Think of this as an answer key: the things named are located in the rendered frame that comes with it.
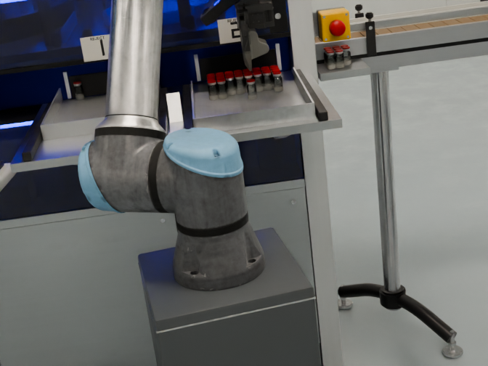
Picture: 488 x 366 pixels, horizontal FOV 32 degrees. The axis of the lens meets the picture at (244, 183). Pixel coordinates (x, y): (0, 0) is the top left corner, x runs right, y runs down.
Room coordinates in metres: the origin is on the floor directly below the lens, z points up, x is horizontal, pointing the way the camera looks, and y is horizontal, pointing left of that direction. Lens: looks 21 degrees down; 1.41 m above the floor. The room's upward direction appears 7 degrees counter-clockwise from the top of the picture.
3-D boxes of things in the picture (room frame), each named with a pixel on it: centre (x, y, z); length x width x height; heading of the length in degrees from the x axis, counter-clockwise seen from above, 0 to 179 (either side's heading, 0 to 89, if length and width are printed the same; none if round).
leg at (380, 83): (2.27, -0.41, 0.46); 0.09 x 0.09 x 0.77; 2
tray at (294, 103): (1.89, -0.03, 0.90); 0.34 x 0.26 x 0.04; 2
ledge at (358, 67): (2.17, -0.29, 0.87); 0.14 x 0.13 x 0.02; 2
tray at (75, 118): (1.99, 0.31, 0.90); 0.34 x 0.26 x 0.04; 2
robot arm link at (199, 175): (1.25, 0.06, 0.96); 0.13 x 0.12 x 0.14; 69
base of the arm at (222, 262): (1.25, 0.06, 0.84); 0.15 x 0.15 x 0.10
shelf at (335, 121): (1.92, 0.14, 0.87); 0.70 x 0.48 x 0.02; 92
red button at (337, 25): (2.08, -0.28, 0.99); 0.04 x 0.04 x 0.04; 2
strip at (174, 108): (1.79, 0.13, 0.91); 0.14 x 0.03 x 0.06; 2
